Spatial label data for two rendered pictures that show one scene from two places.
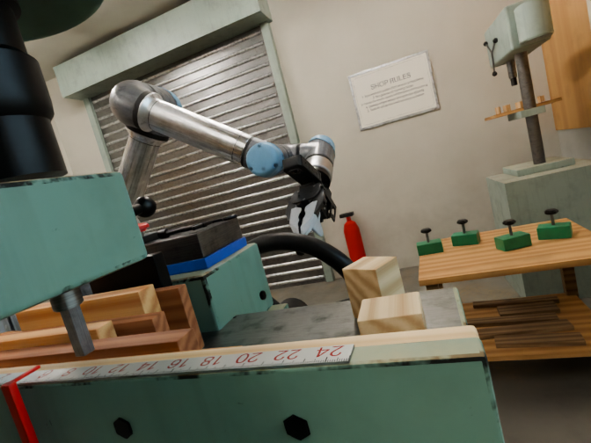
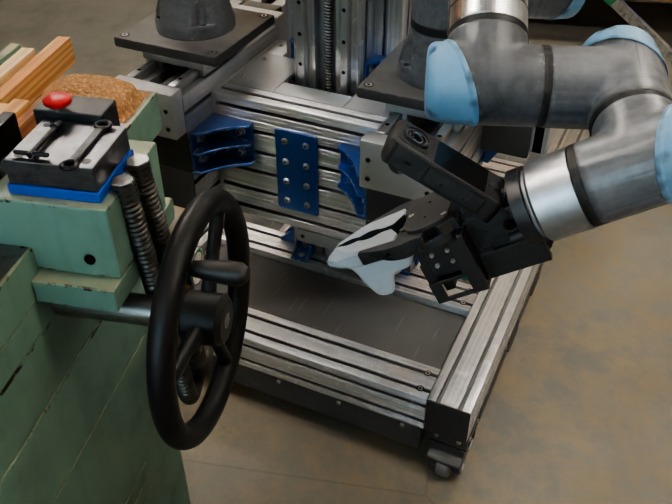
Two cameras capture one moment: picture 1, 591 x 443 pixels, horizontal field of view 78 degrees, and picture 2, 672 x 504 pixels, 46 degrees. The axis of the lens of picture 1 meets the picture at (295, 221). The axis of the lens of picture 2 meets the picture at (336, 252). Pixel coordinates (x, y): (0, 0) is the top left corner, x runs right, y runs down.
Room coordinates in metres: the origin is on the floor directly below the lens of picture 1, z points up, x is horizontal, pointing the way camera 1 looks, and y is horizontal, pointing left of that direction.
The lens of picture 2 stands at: (0.60, -0.62, 1.41)
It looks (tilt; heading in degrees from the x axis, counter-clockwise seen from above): 38 degrees down; 80
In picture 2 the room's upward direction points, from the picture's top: straight up
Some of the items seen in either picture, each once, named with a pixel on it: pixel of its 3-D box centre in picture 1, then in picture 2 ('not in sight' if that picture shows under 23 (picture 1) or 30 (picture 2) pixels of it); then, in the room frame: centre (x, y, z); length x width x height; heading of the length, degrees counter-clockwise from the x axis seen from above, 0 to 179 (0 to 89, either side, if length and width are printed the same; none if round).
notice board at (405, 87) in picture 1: (392, 91); not in sight; (3.05, -1.03, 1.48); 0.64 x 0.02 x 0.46; 70
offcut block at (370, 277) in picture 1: (375, 287); not in sight; (0.30, -0.05, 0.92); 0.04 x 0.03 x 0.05; 41
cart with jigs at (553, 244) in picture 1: (507, 292); not in sight; (1.49, -0.80, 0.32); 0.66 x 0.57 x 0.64; 68
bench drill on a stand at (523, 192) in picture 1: (538, 155); not in sight; (2.05, -1.42, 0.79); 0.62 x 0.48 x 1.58; 162
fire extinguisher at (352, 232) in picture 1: (355, 245); not in sight; (3.16, -0.46, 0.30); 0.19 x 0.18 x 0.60; 160
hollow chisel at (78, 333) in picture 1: (74, 320); not in sight; (0.25, 0.17, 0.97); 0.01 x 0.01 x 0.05; 70
